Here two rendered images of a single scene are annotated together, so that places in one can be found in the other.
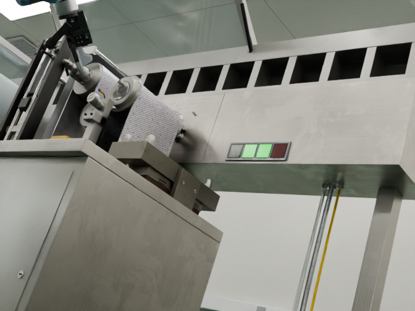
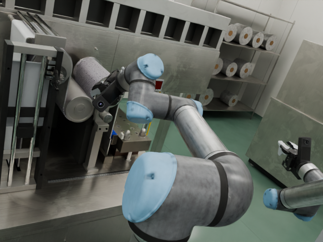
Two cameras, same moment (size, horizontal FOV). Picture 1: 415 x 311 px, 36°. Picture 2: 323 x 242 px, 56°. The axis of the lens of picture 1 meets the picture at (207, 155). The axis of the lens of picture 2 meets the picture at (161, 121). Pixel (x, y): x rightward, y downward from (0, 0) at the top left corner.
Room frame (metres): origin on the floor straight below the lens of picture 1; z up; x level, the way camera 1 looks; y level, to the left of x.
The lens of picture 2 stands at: (1.68, 1.51, 1.70)
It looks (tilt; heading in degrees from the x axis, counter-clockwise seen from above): 23 degrees down; 276
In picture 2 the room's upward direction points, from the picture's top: 18 degrees clockwise
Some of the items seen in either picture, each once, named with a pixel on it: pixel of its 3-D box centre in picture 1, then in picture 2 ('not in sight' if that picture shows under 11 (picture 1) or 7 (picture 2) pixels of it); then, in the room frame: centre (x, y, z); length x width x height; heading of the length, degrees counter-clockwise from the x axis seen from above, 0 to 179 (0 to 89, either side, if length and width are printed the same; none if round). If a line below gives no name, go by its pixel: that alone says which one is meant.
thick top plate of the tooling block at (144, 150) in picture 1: (165, 178); (118, 126); (2.03, 0.11, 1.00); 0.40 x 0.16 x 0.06; 137
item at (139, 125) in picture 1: (146, 144); (104, 109); (2.09, 0.22, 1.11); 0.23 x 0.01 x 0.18; 137
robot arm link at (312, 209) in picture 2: not in sight; (304, 204); (1.15, 0.42, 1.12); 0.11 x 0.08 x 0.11; 19
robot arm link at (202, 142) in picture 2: not in sight; (204, 144); (1.63, 0.85, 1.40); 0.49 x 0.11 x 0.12; 115
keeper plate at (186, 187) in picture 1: (185, 190); not in sight; (1.97, 0.03, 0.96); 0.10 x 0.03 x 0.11; 137
